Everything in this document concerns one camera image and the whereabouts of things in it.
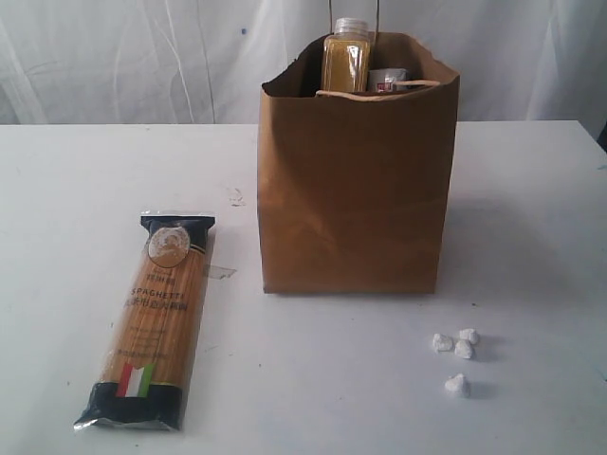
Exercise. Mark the small milk carton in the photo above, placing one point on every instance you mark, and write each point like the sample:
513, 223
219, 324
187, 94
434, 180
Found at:
388, 80

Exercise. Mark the yellow grain bottle white cap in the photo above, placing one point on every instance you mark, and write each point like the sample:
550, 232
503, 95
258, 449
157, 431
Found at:
346, 57

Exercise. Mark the brown paper bag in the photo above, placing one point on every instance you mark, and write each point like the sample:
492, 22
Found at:
352, 188

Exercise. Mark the clear tape scrap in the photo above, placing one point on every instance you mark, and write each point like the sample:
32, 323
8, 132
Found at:
215, 272
236, 198

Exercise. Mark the spaghetti packet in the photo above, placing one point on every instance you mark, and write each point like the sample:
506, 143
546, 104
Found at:
145, 378

